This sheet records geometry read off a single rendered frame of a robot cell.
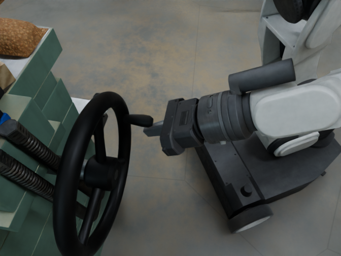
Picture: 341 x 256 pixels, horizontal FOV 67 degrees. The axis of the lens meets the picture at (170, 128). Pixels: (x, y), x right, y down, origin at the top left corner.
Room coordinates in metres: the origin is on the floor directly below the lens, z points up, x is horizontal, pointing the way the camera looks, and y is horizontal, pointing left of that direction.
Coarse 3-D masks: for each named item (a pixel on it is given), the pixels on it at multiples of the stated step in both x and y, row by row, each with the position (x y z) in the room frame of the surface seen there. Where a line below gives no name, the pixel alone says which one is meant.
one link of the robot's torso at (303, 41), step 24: (264, 0) 0.59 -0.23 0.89; (336, 0) 0.45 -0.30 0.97; (264, 24) 0.57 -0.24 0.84; (288, 24) 0.56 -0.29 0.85; (312, 24) 0.45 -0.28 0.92; (336, 24) 0.46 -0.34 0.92; (264, 48) 0.57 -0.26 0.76; (288, 48) 0.48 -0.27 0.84; (312, 48) 0.45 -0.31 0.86; (312, 72) 0.53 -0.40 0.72
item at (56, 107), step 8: (56, 80) 0.42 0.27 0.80; (56, 88) 0.40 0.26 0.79; (64, 88) 0.42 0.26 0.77; (56, 96) 0.39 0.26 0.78; (64, 96) 0.41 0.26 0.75; (48, 104) 0.35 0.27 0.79; (56, 104) 0.37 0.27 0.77; (64, 104) 0.40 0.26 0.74; (48, 112) 0.34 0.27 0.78; (56, 112) 0.36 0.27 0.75; (64, 112) 0.38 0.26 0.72; (56, 120) 0.35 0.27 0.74; (0, 232) 0.10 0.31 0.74; (0, 240) 0.09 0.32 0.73; (0, 248) 0.07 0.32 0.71
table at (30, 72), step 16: (48, 32) 0.46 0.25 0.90; (48, 48) 0.43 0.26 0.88; (16, 64) 0.36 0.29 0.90; (32, 64) 0.37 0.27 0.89; (48, 64) 0.41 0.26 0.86; (16, 80) 0.32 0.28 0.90; (32, 80) 0.35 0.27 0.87; (32, 96) 0.33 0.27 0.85; (64, 128) 0.25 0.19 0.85; (0, 224) 0.08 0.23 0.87; (16, 224) 0.09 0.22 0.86
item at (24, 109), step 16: (16, 96) 0.23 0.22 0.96; (16, 112) 0.21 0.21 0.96; (32, 112) 0.22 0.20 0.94; (32, 128) 0.20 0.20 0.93; (48, 128) 0.22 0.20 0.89; (0, 144) 0.16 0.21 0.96; (48, 144) 0.21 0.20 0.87; (32, 160) 0.17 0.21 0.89; (0, 176) 0.12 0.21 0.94; (0, 192) 0.11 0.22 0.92; (16, 192) 0.12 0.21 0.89; (0, 208) 0.10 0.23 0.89; (16, 208) 0.10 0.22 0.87
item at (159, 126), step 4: (160, 124) 0.28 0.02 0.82; (148, 128) 0.28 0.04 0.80; (152, 128) 0.28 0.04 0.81; (156, 128) 0.28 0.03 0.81; (160, 128) 0.27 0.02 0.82; (144, 132) 0.28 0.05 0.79; (148, 132) 0.28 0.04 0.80; (152, 132) 0.28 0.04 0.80; (156, 132) 0.28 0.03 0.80; (160, 132) 0.27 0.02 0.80; (148, 136) 0.28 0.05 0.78; (152, 136) 0.28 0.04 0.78
